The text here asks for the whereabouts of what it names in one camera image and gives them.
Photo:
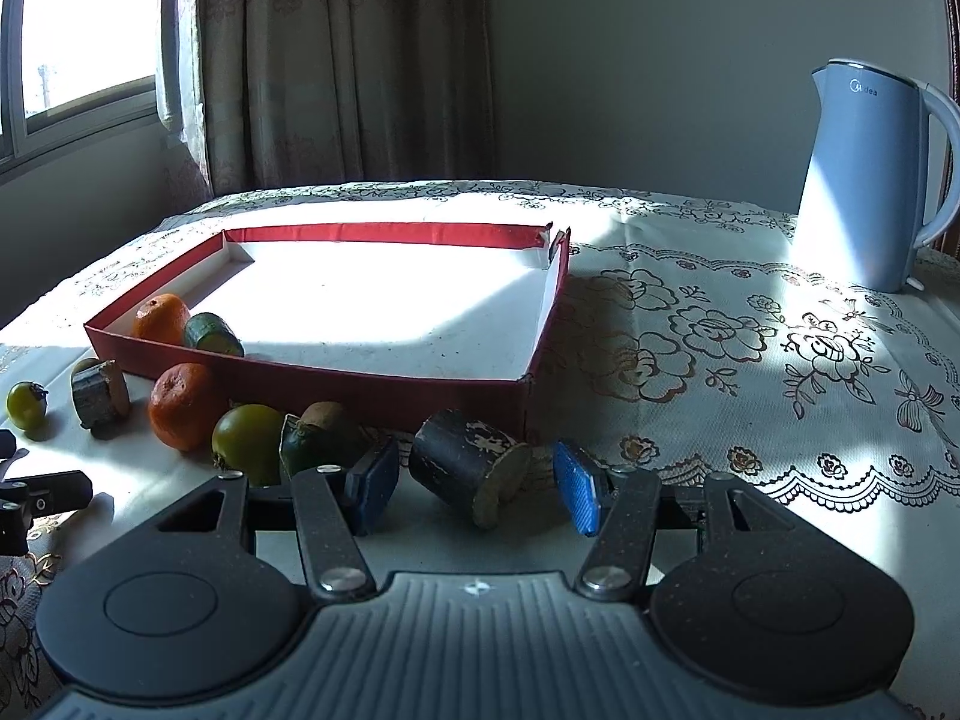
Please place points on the red cardboard box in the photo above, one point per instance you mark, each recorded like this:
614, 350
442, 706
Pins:
337, 386

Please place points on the small green round fruit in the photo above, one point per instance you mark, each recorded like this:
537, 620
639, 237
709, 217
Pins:
25, 406

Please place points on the dark green cucumber piece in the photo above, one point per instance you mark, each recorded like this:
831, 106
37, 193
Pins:
214, 334

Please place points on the large green round fruit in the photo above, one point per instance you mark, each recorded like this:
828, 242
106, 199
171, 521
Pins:
247, 442

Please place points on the small brown round fruit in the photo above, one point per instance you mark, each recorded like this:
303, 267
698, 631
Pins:
328, 415

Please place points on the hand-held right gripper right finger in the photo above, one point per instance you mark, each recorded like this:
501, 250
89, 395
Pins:
577, 487

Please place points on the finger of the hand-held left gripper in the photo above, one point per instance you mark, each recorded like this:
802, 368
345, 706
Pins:
6, 444
52, 491

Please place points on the orange mandarin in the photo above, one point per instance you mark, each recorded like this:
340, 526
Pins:
161, 319
184, 405

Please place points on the bright green cucumber piece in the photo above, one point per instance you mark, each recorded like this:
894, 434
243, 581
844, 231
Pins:
315, 451

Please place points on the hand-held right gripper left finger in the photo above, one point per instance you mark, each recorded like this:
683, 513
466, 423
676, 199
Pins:
377, 484

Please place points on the patterned beige curtain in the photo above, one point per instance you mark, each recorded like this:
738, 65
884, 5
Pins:
337, 52

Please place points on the window with grey frame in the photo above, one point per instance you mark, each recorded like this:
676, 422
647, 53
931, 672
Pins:
75, 15

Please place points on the light blue electric kettle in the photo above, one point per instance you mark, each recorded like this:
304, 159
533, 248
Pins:
855, 180

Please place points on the white floral tablecloth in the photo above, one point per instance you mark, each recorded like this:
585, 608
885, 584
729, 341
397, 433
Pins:
712, 330

